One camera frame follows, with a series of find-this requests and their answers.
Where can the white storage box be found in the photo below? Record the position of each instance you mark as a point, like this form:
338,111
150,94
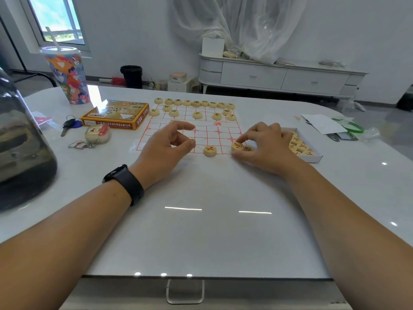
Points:
179,86

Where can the white square box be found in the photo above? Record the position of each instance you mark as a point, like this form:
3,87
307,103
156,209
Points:
213,47

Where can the clear plastic bag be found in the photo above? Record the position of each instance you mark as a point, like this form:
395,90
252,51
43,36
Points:
371,132

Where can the person's left forearm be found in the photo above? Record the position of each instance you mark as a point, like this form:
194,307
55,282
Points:
64,238

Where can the black smartwatch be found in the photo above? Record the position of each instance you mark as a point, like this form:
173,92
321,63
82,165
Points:
129,183

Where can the window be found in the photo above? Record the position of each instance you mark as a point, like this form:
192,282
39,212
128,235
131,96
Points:
55,19

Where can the yellow chess set box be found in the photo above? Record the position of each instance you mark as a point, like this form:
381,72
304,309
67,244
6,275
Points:
114,115

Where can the person's right forearm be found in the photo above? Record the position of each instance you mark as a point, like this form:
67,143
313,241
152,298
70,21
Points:
348,235

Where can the pink white small box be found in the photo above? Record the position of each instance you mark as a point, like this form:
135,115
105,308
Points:
178,77

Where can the grey bundle on cabinet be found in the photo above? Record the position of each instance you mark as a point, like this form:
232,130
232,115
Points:
332,63

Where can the blue key tag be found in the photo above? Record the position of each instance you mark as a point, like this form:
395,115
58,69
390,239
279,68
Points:
76,124

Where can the white drinking straw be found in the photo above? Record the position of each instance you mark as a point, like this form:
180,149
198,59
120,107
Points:
53,38

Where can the person's right thumb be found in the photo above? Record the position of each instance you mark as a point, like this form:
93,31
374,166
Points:
242,156

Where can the black waste bin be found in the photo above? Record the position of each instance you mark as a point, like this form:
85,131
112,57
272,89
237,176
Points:
131,76

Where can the colourful patterned drink cup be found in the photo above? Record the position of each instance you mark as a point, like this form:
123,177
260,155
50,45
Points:
69,77

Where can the red duster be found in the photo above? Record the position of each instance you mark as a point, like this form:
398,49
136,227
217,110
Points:
118,81

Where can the white paper sheet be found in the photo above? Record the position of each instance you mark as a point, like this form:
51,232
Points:
322,123

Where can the red plastic packet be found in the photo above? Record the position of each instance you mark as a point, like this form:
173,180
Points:
42,119

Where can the black object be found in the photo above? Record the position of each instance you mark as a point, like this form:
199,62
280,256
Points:
406,98

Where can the black car key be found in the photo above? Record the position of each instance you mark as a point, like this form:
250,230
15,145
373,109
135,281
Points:
66,126

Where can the pile of red-marked chess discs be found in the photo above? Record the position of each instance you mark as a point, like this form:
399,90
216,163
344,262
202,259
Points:
301,146

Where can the grey table drawer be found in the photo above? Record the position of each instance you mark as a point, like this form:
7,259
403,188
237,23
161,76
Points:
129,295

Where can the clear plastic sheet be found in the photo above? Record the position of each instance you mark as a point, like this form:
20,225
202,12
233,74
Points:
245,25

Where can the rows of black-marked chess discs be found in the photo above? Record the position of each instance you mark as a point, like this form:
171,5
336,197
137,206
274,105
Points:
193,106

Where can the white crumpled wrapper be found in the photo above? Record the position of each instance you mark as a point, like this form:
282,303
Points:
356,106

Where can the red-marked wooden chess piece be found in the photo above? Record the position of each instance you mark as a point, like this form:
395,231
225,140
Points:
210,150
248,148
237,146

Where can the red-lined paper chess board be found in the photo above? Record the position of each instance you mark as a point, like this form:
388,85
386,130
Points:
208,133

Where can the dark glass jar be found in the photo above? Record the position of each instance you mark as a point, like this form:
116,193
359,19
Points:
22,148

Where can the person's left hand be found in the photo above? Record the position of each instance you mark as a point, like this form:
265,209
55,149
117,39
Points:
158,151

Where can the black metal chair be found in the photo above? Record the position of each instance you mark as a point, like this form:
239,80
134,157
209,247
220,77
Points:
35,75

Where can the white cardboard tray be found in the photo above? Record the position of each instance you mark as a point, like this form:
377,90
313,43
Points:
314,157

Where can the white sideboard cabinet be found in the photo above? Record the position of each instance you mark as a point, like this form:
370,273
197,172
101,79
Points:
274,77

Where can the person's right hand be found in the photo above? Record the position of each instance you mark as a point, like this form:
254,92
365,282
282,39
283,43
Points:
274,148

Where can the person's left thumb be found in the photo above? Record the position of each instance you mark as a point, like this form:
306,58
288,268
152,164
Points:
185,147

